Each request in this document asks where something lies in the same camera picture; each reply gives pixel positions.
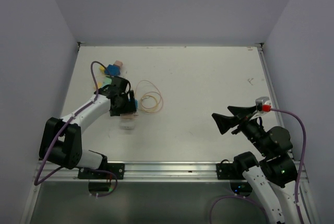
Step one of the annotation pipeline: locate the aluminium front rail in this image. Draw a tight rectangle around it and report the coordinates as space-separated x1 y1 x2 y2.
33 160 310 182

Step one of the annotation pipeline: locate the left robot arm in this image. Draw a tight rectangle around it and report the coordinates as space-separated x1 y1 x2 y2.
39 76 136 179

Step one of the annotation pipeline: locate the pink cube socket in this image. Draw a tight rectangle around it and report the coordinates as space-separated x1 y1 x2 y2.
121 113 138 120

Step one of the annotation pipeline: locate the teal plug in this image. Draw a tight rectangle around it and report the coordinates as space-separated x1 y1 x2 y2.
101 84 109 89

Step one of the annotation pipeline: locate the yellow plug on blue cube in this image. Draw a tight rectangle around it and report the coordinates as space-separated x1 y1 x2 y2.
99 66 105 74

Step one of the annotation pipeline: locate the aluminium right rail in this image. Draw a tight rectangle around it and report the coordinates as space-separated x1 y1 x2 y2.
255 43 294 160

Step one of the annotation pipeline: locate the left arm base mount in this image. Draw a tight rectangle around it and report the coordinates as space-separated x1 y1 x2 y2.
78 162 125 180

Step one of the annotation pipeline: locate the yellow charging cable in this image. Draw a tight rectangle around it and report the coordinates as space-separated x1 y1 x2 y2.
92 75 161 112

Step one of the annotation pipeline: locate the green plug on blue cube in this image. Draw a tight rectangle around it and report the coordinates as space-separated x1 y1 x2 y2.
102 77 112 86

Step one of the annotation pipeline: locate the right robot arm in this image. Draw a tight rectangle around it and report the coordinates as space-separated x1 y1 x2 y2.
212 103 301 223

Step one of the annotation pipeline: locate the pink charging cable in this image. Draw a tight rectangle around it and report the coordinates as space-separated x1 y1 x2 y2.
130 79 164 114

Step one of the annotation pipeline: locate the dark blue cube socket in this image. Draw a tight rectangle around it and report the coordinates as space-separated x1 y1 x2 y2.
104 65 121 76

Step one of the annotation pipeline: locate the aluminium rail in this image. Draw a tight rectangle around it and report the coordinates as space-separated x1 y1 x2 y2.
255 43 294 160
33 160 310 182

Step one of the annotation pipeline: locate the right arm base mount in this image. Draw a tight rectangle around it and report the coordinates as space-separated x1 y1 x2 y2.
216 159 244 180

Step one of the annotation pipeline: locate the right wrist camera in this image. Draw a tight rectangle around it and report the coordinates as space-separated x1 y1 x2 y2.
253 97 272 119

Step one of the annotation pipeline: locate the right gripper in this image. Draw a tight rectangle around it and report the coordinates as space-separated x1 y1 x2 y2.
211 104 270 155

